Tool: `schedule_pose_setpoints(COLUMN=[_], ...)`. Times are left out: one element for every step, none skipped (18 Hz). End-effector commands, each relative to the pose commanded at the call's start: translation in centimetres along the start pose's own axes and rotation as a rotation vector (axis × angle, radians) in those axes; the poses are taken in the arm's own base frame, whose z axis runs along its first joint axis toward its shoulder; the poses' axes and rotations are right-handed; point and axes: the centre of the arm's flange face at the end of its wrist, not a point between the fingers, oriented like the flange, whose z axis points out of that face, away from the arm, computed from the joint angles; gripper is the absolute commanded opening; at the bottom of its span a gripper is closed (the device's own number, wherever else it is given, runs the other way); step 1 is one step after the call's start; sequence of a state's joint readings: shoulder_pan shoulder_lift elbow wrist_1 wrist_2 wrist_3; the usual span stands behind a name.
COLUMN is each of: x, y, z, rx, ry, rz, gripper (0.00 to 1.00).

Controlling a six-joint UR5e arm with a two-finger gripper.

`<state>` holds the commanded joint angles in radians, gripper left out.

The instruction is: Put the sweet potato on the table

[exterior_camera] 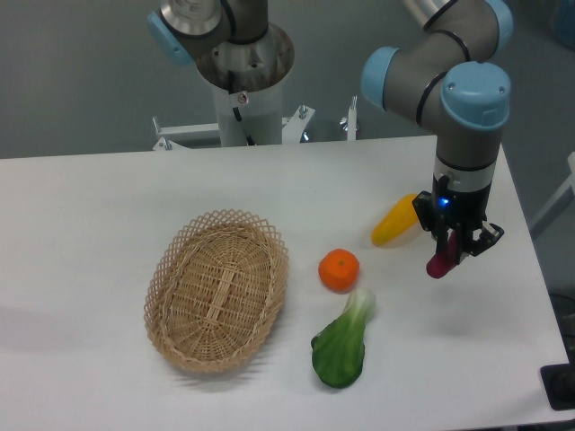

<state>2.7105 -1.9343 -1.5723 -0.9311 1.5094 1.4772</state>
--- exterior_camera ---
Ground white frame at right edge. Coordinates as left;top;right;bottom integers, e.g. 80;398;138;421
528;153;574;240

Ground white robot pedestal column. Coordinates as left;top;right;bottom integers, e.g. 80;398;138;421
211;84;283;147

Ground black device at table edge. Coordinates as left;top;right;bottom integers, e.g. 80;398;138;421
540;364;574;411

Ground purple sweet potato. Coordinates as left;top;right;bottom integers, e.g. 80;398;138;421
426;232;458;279

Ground black cable on pedestal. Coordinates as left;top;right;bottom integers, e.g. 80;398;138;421
226;70;257;147

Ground oval wicker basket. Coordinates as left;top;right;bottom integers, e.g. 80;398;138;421
144;209;289;374

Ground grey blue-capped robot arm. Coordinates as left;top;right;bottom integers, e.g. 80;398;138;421
147;1;513;278

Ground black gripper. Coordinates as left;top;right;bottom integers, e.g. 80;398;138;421
412;172;504;262

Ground green bok choy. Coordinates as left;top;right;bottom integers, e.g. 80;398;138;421
311;288;376;389

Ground orange tangerine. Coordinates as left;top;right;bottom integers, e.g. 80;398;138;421
318;249;360;293

